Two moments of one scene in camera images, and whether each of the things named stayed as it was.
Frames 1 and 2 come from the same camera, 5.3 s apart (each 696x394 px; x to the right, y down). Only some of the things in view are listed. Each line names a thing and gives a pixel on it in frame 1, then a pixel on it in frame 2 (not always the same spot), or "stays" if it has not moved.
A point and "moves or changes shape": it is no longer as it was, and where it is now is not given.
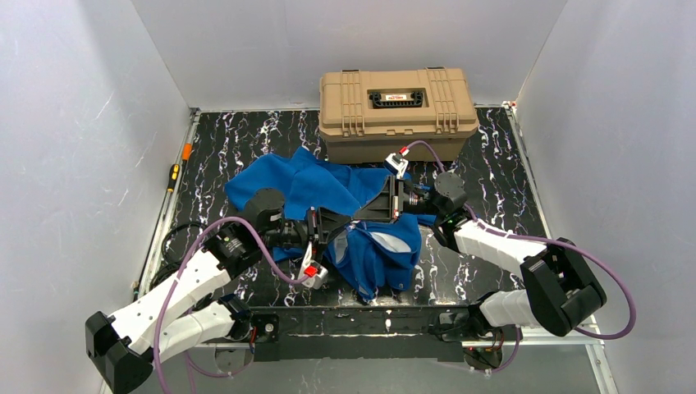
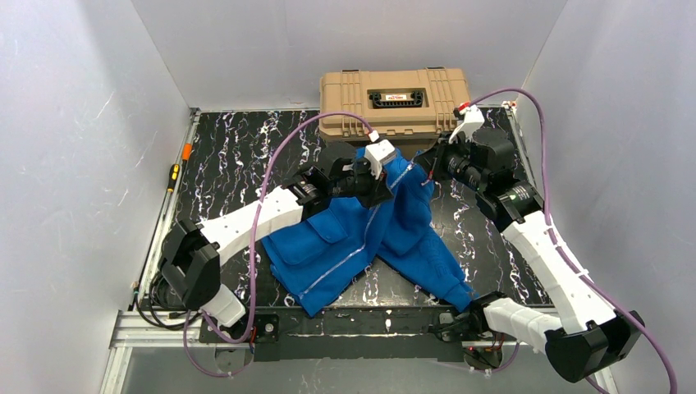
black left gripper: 313,229 to 375,188
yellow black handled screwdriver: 174,173 stays
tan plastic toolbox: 364,116 stays
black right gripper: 395,199 to 435,161
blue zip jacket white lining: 376,258 moves or changes shape
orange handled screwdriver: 187,148 stays
